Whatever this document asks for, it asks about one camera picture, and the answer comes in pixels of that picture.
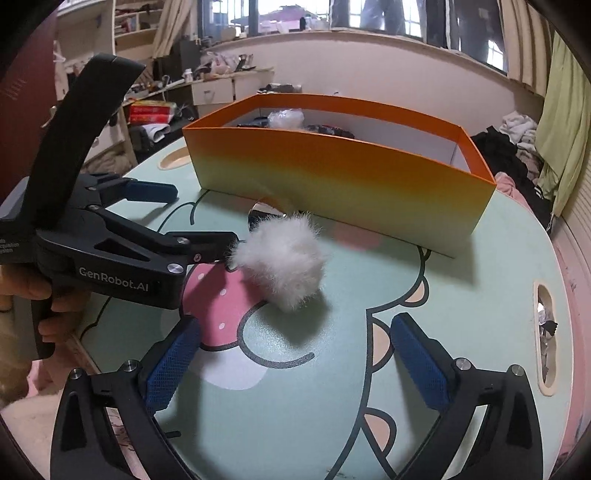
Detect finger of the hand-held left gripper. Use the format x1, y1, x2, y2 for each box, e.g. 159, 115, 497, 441
79, 173, 180, 209
83, 205, 241, 278

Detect white shelf cabinet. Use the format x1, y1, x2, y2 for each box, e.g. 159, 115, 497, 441
55, 0, 167, 61

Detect light green cloth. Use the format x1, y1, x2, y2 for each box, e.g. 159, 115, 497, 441
538, 32, 587, 217

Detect orange cardboard box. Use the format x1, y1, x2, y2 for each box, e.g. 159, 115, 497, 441
182, 92, 497, 259

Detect beige curtain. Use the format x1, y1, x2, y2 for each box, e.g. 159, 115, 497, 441
501, 0, 555, 93
152, 0, 199, 58

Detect white fluffy pompom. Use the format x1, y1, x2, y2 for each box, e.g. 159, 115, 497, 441
228, 211, 331, 312

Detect dark rectangular object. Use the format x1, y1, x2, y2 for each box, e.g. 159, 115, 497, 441
154, 39, 201, 84

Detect red packet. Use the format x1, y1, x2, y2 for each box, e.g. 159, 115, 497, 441
129, 102, 178, 124

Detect white drawer desk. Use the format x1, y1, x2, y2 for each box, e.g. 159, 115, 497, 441
115, 65, 275, 153

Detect person's left hand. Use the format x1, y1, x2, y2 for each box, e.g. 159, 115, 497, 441
0, 264, 90, 344

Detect maroon wardrobe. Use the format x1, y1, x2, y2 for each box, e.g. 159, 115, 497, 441
0, 9, 58, 190

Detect striped clothes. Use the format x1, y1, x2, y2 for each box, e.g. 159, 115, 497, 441
256, 83, 305, 95

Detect hanging dark trousers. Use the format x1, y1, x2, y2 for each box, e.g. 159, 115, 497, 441
455, 0, 506, 65

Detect black clothes pile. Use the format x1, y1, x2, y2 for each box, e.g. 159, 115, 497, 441
471, 129, 555, 227

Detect white clothes pile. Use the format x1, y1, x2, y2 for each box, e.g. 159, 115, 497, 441
501, 111, 541, 158

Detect dark framed window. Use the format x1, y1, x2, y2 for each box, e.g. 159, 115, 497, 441
203, 0, 513, 70

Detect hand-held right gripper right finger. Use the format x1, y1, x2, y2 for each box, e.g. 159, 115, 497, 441
390, 311, 544, 480

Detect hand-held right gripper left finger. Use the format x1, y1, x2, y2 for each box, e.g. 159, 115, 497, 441
50, 314, 204, 480

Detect mint green cartoon desktop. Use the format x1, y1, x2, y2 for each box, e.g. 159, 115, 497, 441
76, 134, 583, 480

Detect clear plastic wrapped item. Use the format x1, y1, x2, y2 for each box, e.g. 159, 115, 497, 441
268, 108, 305, 130

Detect hanging light trousers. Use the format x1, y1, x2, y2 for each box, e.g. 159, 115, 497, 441
360, 0, 407, 35

